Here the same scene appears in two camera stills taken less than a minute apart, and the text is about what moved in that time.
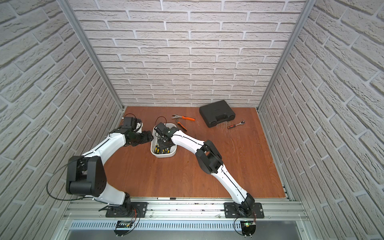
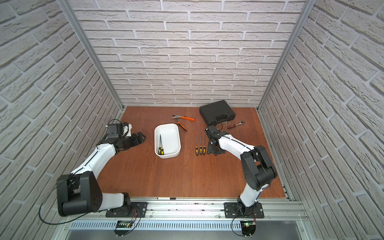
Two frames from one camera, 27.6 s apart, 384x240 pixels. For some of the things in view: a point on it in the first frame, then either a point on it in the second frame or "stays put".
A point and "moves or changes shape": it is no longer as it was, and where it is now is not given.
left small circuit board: [123, 224] stays put
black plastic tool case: [216, 112] stays put
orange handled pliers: [177, 117] stays put
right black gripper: [162, 145] → [210, 149]
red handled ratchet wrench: [241, 122] stays put
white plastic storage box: [154, 141] moves or changes shape
